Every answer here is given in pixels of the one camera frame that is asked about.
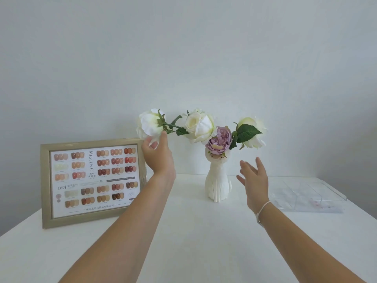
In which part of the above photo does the person's left hand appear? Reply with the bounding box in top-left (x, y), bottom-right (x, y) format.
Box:
top-left (141, 130), bottom-right (177, 177)

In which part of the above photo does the person's right hand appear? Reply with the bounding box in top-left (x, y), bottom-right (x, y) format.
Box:
top-left (236, 157), bottom-right (270, 214)

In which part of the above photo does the white rose with long stem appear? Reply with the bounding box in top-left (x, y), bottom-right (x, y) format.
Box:
top-left (136, 108), bottom-right (189, 141)

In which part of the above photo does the person's left forearm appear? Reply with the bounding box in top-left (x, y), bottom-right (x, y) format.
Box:
top-left (58, 170), bottom-right (177, 283)

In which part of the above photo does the person's right forearm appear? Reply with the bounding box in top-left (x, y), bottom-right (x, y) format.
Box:
top-left (256, 202), bottom-right (366, 283)

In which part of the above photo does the white cat-shaped vase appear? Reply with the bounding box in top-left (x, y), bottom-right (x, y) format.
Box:
top-left (204, 148), bottom-right (231, 203)

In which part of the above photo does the white rose full bloom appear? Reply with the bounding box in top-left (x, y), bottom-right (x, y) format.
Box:
top-left (185, 108), bottom-right (218, 144)

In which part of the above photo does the purple peony flower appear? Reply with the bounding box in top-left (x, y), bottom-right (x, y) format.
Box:
top-left (205, 126), bottom-right (233, 155)

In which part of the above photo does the white rose with large leaf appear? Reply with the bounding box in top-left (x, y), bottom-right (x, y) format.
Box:
top-left (229, 116), bottom-right (267, 151)

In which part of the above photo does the clear acrylic tray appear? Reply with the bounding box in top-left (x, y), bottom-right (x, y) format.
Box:
top-left (269, 180), bottom-right (349, 214)

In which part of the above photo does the small pink bits cluster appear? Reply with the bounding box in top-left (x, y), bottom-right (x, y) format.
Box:
top-left (308, 198), bottom-right (329, 209)

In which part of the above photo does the framed nail colour chart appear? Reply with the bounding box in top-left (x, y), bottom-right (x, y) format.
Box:
top-left (40, 138), bottom-right (148, 230)

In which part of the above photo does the white string bracelet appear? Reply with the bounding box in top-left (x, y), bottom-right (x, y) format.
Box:
top-left (255, 201), bottom-right (272, 227)

